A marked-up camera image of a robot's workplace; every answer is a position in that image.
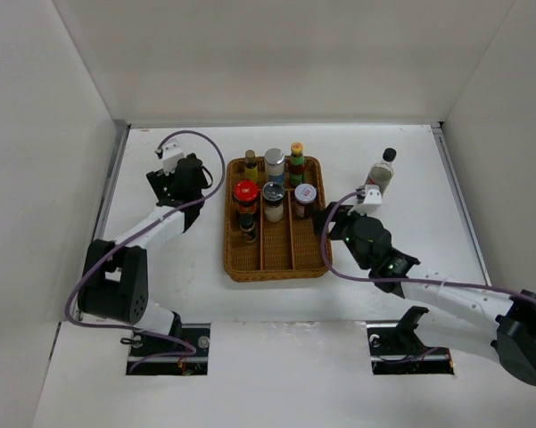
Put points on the silver lid blue label jar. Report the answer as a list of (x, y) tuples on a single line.
[(274, 161)]

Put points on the steel top glass grinder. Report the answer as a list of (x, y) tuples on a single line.
[(273, 194)]

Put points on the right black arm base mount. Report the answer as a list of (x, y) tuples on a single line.
[(395, 349)]

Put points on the cork top yellow label bottle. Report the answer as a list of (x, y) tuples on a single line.
[(251, 172)]

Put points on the yellow cap green label bottle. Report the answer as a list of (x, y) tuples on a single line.
[(296, 164)]

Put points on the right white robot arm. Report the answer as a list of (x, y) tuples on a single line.
[(493, 323)]

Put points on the black cap spice bottle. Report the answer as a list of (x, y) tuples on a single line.
[(247, 226)]

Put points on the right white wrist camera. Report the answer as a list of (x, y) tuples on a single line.
[(369, 199)]

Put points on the red lid chili sauce jar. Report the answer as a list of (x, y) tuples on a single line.
[(245, 196)]

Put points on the small white red lid jar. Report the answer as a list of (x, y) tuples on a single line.
[(304, 196)]

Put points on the brown wicker divided basket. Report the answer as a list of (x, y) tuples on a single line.
[(287, 249)]

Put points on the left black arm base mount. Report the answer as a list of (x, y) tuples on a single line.
[(151, 356)]

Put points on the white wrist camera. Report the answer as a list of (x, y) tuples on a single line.
[(169, 153), (369, 199)]

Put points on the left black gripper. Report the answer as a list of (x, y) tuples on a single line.
[(161, 183)]

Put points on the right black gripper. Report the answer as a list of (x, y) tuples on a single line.
[(339, 215)]

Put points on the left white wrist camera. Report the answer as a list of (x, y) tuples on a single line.
[(169, 153)]

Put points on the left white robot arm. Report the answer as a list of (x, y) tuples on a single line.
[(119, 289)]

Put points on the black cap soy sauce bottle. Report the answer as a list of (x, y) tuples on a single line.
[(381, 173)]

